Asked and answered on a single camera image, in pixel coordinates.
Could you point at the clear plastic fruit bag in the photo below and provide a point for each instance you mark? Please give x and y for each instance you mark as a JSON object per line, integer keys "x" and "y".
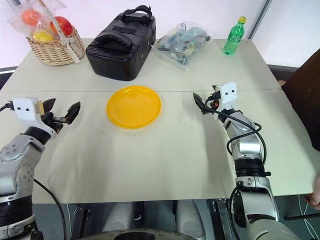
{"x": 17, "y": 21}

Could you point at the person's left hand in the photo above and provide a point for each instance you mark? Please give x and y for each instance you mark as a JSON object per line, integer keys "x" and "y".
{"x": 315, "y": 195}

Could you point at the person's right hand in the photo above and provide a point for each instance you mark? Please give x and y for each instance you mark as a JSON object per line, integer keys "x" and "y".
{"x": 282, "y": 83}

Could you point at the black padded carry case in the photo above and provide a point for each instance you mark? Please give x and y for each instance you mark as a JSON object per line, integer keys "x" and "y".
{"x": 117, "y": 53}

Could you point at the orange fruit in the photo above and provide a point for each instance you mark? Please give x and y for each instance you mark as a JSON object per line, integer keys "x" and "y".
{"x": 30, "y": 16}

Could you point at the yellow plastic plate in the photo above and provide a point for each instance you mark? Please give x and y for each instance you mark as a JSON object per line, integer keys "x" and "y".
{"x": 134, "y": 110}

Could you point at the green plastic bottle yellow cap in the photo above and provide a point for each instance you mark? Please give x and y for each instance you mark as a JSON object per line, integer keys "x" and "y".
{"x": 232, "y": 40}

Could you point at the red apple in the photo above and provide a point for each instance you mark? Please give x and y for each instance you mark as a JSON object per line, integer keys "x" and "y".
{"x": 63, "y": 25}

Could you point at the grey rounded shape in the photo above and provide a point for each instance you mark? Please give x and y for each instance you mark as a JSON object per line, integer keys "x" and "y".
{"x": 117, "y": 217}
{"x": 190, "y": 218}

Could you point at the woven wicker basket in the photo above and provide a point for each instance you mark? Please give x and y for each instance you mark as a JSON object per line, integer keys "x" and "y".
{"x": 53, "y": 51}

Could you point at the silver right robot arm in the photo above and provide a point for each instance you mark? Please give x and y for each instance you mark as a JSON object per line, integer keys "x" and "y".
{"x": 250, "y": 150}

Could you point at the person in brown garment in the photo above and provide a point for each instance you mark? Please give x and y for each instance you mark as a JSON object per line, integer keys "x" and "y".
{"x": 306, "y": 100}

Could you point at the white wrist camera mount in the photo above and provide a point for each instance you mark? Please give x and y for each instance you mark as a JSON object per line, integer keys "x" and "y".
{"x": 25, "y": 108}
{"x": 227, "y": 95}

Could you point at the black rod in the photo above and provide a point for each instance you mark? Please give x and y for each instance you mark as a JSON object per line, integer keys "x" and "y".
{"x": 302, "y": 216}

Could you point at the grey metal post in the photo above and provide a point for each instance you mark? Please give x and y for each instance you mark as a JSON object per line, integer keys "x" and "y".
{"x": 260, "y": 18}

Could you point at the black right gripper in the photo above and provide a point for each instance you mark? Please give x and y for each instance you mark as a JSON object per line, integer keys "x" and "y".
{"x": 213, "y": 106}

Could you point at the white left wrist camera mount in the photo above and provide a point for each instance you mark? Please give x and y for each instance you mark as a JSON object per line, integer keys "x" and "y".
{"x": 25, "y": 108}

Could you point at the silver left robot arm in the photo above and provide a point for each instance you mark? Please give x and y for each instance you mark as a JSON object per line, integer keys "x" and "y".
{"x": 17, "y": 160}

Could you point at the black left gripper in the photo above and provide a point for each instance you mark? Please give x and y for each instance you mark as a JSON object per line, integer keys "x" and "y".
{"x": 51, "y": 121}

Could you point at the yellow lemon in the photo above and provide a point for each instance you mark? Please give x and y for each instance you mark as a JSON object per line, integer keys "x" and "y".
{"x": 43, "y": 37}

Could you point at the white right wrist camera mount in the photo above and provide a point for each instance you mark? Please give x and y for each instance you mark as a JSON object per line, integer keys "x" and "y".
{"x": 227, "y": 95}

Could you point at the metal table frame bracket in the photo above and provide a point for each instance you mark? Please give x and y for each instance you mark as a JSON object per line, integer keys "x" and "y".
{"x": 222, "y": 217}
{"x": 81, "y": 220}

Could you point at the clear bag of small parts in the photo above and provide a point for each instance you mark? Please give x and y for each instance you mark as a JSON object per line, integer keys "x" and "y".
{"x": 180, "y": 46}

